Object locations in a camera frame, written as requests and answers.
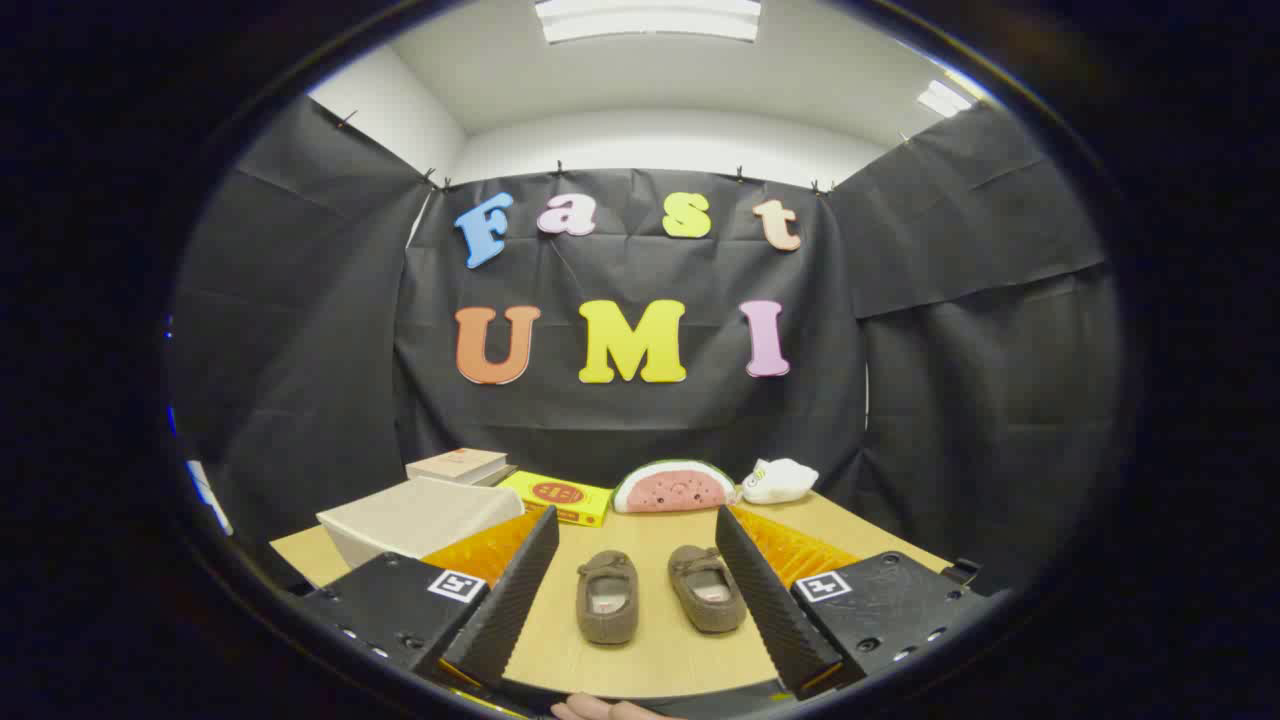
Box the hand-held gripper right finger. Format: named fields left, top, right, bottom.
left=715, top=505, right=991, bottom=699

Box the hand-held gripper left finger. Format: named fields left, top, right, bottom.
left=300, top=505, right=561, bottom=691

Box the brown fuzzy shoe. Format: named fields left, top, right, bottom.
left=667, top=544, right=748, bottom=634
left=576, top=549, right=641, bottom=646

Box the cream fabric storage box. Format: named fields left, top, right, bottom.
left=316, top=476, right=526, bottom=571

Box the yellow book with red circle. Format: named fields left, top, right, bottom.
left=497, top=470, right=614, bottom=528

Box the white plush toy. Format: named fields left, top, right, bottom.
left=740, top=458, right=819, bottom=505

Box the beige cover book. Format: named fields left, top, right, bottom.
left=405, top=448, right=509, bottom=486

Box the watermelon slice plush toy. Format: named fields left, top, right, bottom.
left=612, top=459, right=739, bottom=515

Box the small ceiling light panel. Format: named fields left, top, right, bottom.
left=917, top=80, right=974, bottom=119

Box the large ceiling light panel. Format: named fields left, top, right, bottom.
left=533, top=0, right=763, bottom=45

